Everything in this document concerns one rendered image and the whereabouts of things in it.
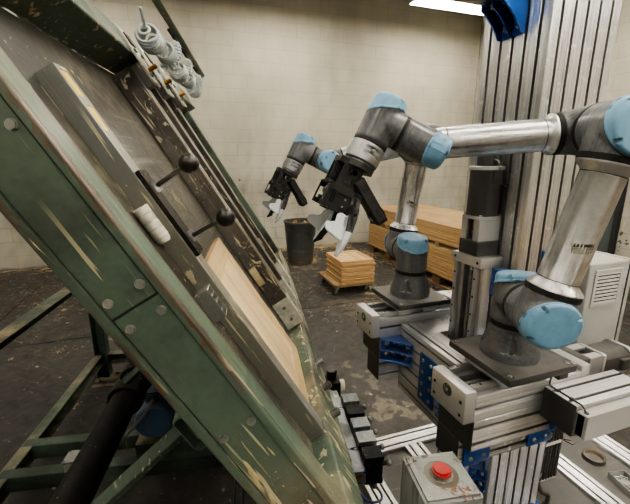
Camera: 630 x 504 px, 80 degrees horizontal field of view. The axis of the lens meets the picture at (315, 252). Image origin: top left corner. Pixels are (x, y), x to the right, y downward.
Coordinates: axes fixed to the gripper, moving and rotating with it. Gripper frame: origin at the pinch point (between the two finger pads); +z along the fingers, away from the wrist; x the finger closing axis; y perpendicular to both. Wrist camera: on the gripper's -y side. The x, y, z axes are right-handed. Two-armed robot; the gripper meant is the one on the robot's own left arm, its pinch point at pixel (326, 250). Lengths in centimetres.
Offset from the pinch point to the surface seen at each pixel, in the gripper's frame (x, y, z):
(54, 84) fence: -5, 58, -6
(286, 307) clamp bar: -59, -21, 31
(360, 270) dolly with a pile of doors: -310, -183, 22
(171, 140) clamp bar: -65, 41, -8
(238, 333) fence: -1.0, 9.4, 24.8
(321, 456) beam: 7.6, -18.8, 42.8
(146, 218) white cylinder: 0.2, 35.8, 8.9
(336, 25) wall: -559, -78, -304
